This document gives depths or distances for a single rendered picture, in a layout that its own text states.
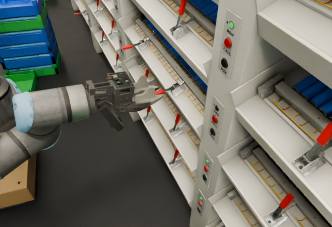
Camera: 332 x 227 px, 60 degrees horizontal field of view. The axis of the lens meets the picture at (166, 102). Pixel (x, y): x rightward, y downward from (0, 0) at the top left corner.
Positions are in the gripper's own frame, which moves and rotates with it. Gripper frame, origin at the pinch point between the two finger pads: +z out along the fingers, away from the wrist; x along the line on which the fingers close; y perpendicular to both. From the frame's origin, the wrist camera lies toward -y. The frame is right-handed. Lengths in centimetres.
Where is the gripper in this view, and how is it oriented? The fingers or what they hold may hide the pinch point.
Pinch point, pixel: (156, 94)
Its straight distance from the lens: 83.5
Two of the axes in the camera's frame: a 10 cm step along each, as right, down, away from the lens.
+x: -4.3, -6.3, 6.5
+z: 8.9, -1.8, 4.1
